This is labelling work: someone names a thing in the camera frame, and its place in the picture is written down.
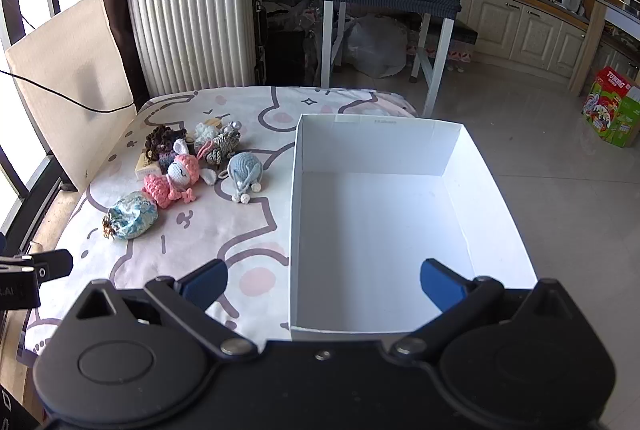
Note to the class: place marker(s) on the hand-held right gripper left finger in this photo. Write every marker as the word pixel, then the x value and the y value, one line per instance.
pixel 205 284

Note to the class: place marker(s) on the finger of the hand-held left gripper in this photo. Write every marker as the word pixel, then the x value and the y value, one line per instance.
pixel 52 265

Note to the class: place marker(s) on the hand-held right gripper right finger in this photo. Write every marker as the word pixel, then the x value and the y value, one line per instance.
pixel 440 284

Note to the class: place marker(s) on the white cardboard box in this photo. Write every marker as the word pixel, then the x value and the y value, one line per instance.
pixel 375 220

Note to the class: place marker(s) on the pink crochet bunny doll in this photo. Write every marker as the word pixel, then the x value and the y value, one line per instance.
pixel 180 172

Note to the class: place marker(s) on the blue crochet elephant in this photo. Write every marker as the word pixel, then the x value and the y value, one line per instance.
pixel 242 170

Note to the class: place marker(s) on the cream rectangular block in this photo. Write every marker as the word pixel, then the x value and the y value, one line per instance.
pixel 146 168

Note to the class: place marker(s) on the brown crochet scrunchie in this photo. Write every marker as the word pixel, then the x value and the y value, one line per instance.
pixel 162 140

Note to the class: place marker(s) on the white yarn pompom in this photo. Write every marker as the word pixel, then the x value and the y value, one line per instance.
pixel 204 130

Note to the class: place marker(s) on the cartoon printed blanket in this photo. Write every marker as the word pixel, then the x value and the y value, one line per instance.
pixel 165 260

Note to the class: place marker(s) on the colourful green carton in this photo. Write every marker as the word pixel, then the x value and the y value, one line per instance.
pixel 607 110

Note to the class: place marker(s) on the black suitcase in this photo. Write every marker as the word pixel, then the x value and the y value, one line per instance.
pixel 285 55

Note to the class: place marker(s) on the dark storage bench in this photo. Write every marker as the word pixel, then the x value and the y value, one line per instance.
pixel 462 38

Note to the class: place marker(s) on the white plastic bag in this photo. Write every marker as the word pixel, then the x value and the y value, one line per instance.
pixel 375 45

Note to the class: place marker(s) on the white ribbed suitcase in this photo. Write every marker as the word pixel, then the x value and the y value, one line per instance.
pixel 195 25

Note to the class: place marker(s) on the cream kitchen cabinet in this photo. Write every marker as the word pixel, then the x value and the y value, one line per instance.
pixel 500 25

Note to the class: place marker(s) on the wooden table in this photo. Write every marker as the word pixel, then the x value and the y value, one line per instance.
pixel 590 45

